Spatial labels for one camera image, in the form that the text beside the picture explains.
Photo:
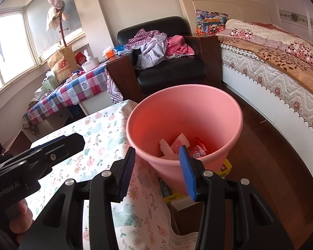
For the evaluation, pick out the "pink floral quilt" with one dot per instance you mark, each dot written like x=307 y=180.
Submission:
x=263 y=33

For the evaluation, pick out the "blue packet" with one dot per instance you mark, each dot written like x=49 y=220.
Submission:
x=122 y=49

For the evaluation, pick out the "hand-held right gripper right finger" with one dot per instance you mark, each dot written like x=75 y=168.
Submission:
x=186 y=172

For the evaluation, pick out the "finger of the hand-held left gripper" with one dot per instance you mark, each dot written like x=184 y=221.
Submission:
x=60 y=148

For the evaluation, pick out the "pink colourful wrapper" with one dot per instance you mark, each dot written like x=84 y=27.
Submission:
x=198 y=149

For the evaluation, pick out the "window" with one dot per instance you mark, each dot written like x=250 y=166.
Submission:
x=13 y=44

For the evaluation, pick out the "person's left hand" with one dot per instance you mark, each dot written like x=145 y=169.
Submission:
x=20 y=218

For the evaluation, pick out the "pink plastic bucket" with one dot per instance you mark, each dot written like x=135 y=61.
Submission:
x=185 y=109

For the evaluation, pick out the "dark wooden cabinet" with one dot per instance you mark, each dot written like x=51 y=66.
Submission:
x=15 y=143

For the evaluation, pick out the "white paper wrapper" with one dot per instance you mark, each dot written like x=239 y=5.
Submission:
x=174 y=144

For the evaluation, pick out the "brown paper shopping bag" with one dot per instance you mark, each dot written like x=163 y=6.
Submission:
x=62 y=62

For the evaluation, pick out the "pink dotted garment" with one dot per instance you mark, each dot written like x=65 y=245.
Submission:
x=178 y=45

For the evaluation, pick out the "cream bed headboard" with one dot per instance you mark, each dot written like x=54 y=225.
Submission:
x=224 y=2

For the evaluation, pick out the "brown leaf pattern blanket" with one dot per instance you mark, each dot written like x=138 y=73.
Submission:
x=281 y=60

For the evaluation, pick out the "plaid heart tablecloth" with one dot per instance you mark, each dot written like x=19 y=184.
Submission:
x=67 y=93

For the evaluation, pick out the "bed with quilted mattress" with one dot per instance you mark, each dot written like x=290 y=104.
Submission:
x=263 y=88

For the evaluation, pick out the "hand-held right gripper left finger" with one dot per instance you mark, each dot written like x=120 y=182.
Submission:
x=127 y=172

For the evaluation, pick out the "wooden coat stand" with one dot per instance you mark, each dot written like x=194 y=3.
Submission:
x=63 y=36

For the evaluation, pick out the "grey lilac garment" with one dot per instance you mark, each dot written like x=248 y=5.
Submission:
x=151 y=53

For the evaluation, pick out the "floral printed tablecloth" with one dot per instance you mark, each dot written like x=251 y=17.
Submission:
x=101 y=140

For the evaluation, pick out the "purple floral hanging cloth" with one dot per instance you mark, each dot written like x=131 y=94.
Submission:
x=114 y=88

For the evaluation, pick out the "colourful printed pillow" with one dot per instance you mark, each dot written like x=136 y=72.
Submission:
x=211 y=22

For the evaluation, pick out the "orange white tissue box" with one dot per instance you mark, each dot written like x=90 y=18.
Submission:
x=108 y=54

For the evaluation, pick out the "white round bowl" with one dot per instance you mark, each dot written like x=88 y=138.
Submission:
x=90 y=65

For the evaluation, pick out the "beige cloth hat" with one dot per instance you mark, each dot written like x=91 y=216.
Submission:
x=53 y=18

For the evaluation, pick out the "black leather armchair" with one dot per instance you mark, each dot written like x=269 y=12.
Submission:
x=172 y=70

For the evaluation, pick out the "purple checked garment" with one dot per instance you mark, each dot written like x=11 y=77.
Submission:
x=143 y=37

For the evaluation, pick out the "red snack packet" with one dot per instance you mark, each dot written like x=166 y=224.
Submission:
x=80 y=58

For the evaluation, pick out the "yellow white cardboard box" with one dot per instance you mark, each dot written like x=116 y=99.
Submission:
x=224 y=168

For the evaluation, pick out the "pale green box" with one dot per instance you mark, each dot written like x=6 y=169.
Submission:
x=50 y=83

